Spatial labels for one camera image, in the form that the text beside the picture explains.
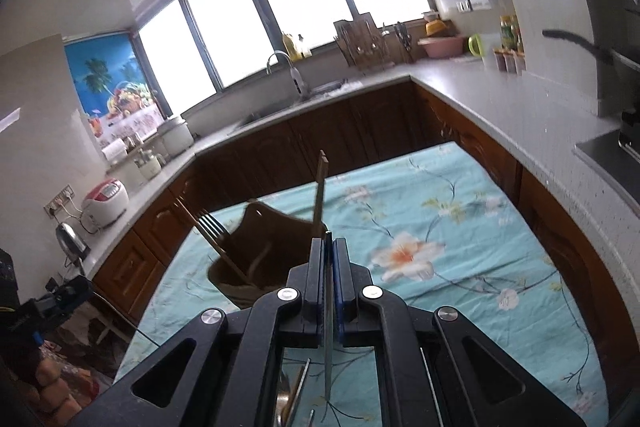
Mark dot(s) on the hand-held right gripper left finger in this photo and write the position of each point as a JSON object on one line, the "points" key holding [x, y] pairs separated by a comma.
{"points": [[316, 287]]}

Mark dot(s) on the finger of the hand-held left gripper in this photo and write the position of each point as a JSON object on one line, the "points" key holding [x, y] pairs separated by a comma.
{"points": [[70, 293]]}

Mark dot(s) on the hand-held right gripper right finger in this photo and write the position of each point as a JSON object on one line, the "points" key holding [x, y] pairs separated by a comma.
{"points": [[340, 287]]}

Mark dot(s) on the wooden utensil holder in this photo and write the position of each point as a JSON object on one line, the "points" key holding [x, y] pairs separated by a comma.
{"points": [[280, 247]]}

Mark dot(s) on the metal chopstick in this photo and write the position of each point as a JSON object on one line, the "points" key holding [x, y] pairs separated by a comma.
{"points": [[328, 367]]}

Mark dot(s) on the metal spoon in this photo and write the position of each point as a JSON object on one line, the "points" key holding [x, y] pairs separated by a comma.
{"points": [[286, 387]]}

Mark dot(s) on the metal fork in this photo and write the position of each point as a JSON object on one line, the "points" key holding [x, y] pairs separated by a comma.
{"points": [[214, 228]]}

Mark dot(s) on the person's left hand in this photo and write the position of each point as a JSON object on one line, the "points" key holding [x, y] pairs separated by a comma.
{"points": [[60, 382]]}

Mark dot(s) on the steel electric kettle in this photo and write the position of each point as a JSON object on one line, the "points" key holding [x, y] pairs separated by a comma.
{"points": [[72, 242]]}

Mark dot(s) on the red and white rice cooker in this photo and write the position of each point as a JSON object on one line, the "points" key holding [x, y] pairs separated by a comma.
{"points": [[105, 204]]}

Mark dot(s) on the teal floral tablecloth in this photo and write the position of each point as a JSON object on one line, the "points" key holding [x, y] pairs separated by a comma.
{"points": [[450, 232]]}

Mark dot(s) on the white paper roll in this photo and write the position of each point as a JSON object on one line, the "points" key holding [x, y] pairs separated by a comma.
{"points": [[115, 153]]}

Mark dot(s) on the small white appliance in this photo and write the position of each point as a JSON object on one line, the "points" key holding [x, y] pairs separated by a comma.
{"points": [[149, 166]]}

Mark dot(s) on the steel kitchen sink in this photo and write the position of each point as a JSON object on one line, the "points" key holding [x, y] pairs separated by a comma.
{"points": [[285, 107]]}

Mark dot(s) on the white electric pot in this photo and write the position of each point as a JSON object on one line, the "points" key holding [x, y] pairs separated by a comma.
{"points": [[176, 134]]}

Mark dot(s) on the chrome kitchen faucet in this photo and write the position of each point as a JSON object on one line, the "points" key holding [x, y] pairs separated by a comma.
{"points": [[299, 79]]}

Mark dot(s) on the yellow oil bottle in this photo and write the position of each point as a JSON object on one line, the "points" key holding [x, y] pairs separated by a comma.
{"points": [[291, 48]]}

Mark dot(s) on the countertop utensil rack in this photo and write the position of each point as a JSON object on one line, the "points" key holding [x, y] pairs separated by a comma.
{"points": [[362, 42]]}

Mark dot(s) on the pink plastic basin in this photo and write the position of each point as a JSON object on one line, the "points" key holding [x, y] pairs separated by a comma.
{"points": [[441, 48]]}

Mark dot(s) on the yellow bowl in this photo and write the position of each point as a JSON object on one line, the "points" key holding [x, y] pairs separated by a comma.
{"points": [[436, 28]]}

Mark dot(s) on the green cup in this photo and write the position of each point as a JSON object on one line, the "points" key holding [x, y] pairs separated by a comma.
{"points": [[475, 45]]}

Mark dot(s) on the spice jars set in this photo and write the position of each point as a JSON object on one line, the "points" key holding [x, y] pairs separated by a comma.
{"points": [[509, 61]]}

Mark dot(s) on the gas stove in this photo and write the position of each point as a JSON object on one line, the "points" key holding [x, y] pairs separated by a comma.
{"points": [[610, 157]]}

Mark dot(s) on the green label bottle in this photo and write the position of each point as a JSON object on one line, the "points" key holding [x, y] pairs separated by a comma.
{"points": [[510, 34]]}

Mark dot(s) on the black wok with lid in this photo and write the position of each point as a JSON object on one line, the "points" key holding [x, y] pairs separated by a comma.
{"points": [[580, 42]]}

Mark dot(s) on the wall power socket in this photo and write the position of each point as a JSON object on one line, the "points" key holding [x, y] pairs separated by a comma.
{"points": [[60, 202]]}

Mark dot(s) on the tropical fruit wall poster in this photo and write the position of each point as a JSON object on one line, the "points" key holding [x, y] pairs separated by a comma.
{"points": [[110, 82]]}

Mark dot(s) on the wall switch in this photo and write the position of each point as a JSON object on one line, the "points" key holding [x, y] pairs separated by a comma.
{"points": [[465, 4]]}

